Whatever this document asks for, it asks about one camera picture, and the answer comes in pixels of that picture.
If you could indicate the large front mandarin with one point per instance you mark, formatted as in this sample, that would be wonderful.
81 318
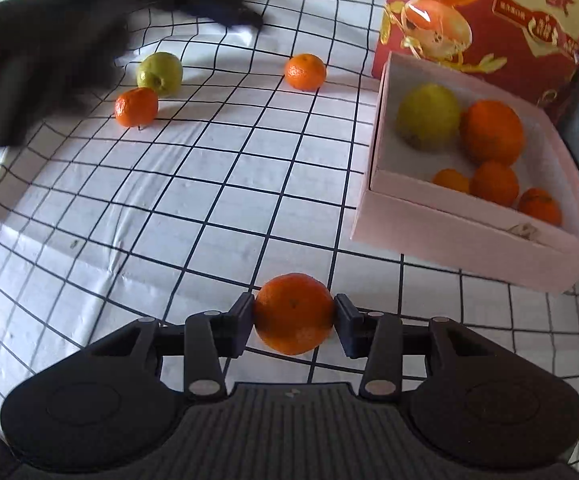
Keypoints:
293 313

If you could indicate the large orange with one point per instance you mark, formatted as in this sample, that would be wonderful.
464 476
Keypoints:
491 130

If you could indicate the white checkered tablecloth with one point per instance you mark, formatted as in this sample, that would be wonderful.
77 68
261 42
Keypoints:
239 178

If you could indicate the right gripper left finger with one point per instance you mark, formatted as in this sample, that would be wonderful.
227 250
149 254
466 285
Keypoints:
210 336

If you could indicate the mandarin pair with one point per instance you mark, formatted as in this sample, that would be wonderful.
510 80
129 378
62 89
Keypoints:
496 183
540 204

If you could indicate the yellowish mandarin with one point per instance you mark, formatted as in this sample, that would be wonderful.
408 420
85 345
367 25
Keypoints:
452 179

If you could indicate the far right mandarin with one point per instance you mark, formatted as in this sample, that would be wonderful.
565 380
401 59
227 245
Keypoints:
305 72

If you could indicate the green apple on cloth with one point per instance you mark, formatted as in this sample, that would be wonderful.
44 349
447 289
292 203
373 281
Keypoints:
161 72

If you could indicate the red snack bag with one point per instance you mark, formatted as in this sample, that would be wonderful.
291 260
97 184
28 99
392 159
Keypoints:
529 48

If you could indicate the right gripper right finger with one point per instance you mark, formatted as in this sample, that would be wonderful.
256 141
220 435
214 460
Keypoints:
377 337

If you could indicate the pink cardboard box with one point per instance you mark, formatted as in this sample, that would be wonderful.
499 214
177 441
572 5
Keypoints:
401 210

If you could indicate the mandarin beside green apple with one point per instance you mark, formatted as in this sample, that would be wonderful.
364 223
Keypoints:
137 107

